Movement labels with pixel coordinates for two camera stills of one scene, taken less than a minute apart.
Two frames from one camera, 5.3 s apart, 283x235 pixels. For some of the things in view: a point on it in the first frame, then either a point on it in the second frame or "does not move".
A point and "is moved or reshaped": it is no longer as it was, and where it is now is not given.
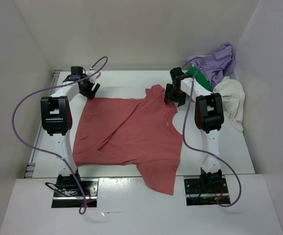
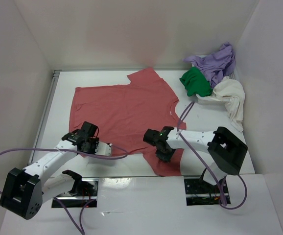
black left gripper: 90,94 to 95,141
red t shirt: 136,130 is moved or reshaped
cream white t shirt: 233,94 does not move
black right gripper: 181,100 to 165,157
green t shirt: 200,78 does not move
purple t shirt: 215,66 does not move
